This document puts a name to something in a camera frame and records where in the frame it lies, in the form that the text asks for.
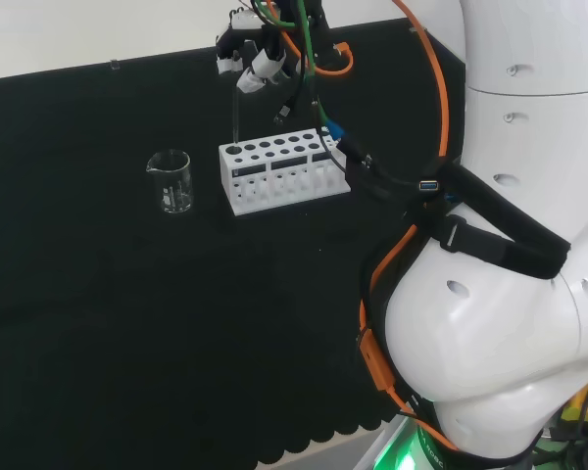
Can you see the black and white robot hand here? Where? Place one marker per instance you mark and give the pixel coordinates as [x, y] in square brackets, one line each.
[264, 63]

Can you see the clear glass rod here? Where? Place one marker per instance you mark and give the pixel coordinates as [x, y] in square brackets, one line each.
[235, 117]

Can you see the white test tube rack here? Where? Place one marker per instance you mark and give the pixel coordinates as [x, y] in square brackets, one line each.
[228, 188]

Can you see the clear glass beaker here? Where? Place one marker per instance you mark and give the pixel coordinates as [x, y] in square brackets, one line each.
[176, 196]

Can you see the black bench cloth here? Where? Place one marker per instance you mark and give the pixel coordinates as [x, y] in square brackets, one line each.
[127, 318]

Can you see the yellow stop button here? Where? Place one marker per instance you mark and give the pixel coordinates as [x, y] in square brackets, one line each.
[580, 404]

